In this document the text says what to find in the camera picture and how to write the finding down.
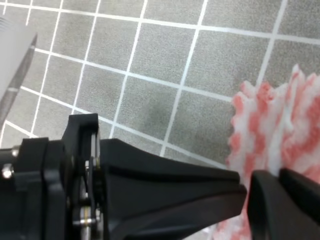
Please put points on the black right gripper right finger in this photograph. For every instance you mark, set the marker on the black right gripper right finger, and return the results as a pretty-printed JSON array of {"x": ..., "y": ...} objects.
[{"x": 286, "y": 207}]

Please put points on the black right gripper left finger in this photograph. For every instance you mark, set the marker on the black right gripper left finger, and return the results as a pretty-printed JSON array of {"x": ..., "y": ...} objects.
[{"x": 149, "y": 197}]

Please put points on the pink wavy striped towel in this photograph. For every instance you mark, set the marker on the pink wavy striped towel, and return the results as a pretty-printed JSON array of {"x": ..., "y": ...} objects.
[{"x": 274, "y": 128}]

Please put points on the grey checked tablecloth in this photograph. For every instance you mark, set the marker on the grey checked tablecloth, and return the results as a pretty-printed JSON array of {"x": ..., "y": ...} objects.
[{"x": 158, "y": 73}]

